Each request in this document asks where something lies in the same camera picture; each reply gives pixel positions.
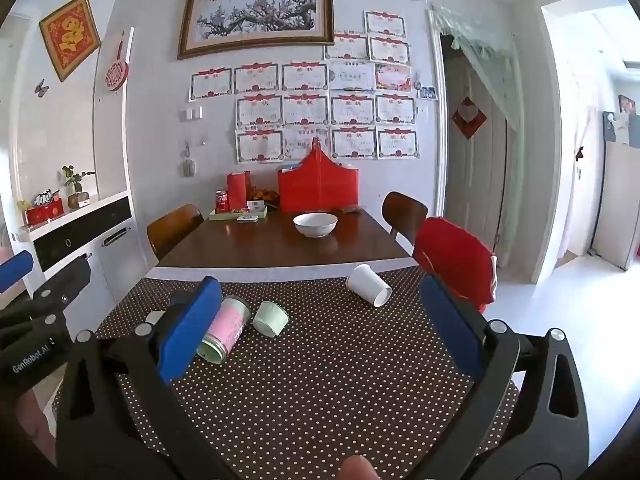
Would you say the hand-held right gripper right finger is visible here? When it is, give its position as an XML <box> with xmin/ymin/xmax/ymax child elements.
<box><xmin>410</xmin><ymin>274</ymin><xmax>591</xmax><ymax>480</ymax></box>

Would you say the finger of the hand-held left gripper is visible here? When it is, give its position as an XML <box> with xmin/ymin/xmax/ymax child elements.
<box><xmin>27</xmin><ymin>255</ymin><xmax>94</xmax><ymax>325</ymax></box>
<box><xmin>0</xmin><ymin>251</ymin><xmax>36</xmax><ymax>295</ymax></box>

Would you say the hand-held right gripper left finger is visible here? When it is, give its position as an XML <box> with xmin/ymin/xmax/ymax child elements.
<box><xmin>56</xmin><ymin>276</ymin><xmax>236</xmax><ymax>480</ymax></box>

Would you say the pink cylindrical cup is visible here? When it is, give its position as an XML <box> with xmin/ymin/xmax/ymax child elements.
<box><xmin>196</xmin><ymin>296</ymin><xmax>252</xmax><ymax>363</ymax></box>

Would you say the pale green cup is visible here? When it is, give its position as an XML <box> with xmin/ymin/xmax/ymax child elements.
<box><xmin>252</xmin><ymin>301</ymin><xmax>291</xmax><ymax>337</ymax></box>

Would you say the white paper cup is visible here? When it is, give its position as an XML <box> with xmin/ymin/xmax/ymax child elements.
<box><xmin>346</xmin><ymin>263</ymin><xmax>393</xmax><ymax>307</ymax></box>

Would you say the person's right hand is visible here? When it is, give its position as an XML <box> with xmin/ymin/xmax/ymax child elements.
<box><xmin>339</xmin><ymin>455</ymin><xmax>380</xmax><ymax>480</ymax></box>

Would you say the white sideboard cabinet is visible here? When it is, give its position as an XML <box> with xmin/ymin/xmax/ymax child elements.
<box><xmin>20</xmin><ymin>190</ymin><xmax>151</xmax><ymax>321</ymax></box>

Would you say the red tin box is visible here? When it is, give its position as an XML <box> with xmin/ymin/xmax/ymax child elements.
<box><xmin>25</xmin><ymin>199</ymin><xmax>64</xmax><ymax>226</ymax></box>

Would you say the red chair cover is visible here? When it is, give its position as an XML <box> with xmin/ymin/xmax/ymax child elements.
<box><xmin>413</xmin><ymin>216</ymin><xmax>499</xmax><ymax>315</ymax></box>

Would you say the small potted plant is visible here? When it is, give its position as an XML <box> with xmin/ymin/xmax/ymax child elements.
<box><xmin>62</xmin><ymin>165</ymin><xmax>96</xmax><ymax>210</ymax></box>

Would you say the brown wooden chair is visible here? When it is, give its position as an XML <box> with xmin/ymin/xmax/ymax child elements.
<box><xmin>381</xmin><ymin>191</ymin><xmax>429</xmax><ymax>256</ymax></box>
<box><xmin>146</xmin><ymin>204</ymin><xmax>205</xmax><ymax>261</ymax></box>

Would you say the green tray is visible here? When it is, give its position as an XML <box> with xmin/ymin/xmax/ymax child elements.
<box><xmin>209</xmin><ymin>205</ymin><xmax>268</xmax><ymax>222</ymax></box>

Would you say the brown polka dot tablecloth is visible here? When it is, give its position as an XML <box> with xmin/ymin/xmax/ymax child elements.
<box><xmin>52</xmin><ymin>265</ymin><xmax>521</xmax><ymax>480</ymax></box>

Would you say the white door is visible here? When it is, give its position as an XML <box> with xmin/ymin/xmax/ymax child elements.
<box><xmin>442</xmin><ymin>35</ymin><xmax>511</xmax><ymax>267</ymax></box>

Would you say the small red gift box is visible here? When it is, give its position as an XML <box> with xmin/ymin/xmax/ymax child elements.
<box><xmin>226</xmin><ymin>171</ymin><xmax>252</xmax><ymax>211</ymax></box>

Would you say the white ceramic bowl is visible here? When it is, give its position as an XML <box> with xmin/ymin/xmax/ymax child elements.
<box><xmin>293</xmin><ymin>212</ymin><xmax>339</xmax><ymax>239</ymax></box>

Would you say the large red gift bag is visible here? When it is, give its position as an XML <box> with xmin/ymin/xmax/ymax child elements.
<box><xmin>277</xmin><ymin>137</ymin><xmax>361</xmax><ymax>212</ymax></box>

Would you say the red diamond door decoration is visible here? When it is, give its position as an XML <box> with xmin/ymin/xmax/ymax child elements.
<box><xmin>451</xmin><ymin>96</ymin><xmax>487</xmax><ymax>141</ymax></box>

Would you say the round red hanging ornament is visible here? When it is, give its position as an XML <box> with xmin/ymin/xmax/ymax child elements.
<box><xmin>104</xmin><ymin>40</ymin><xmax>130</xmax><ymax>92</ymax></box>

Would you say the green lace door curtain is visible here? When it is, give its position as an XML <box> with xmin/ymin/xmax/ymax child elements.
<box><xmin>430</xmin><ymin>4</ymin><xmax>526</xmax><ymax>221</ymax></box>

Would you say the red and gold framed picture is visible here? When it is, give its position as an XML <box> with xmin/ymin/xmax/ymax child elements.
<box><xmin>39</xmin><ymin>0</ymin><xmax>102</xmax><ymax>83</ymax></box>

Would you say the framed blossom painting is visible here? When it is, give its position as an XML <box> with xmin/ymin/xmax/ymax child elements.
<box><xmin>177</xmin><ymin>0</ymin><xmax>335</xmax><ymax>60</ymax></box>

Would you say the group of wall certificates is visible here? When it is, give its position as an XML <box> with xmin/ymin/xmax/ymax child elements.
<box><xmin>188</xmin><ymin>10</ymin><xmax>420</xmax><ymax>165</ymax></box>

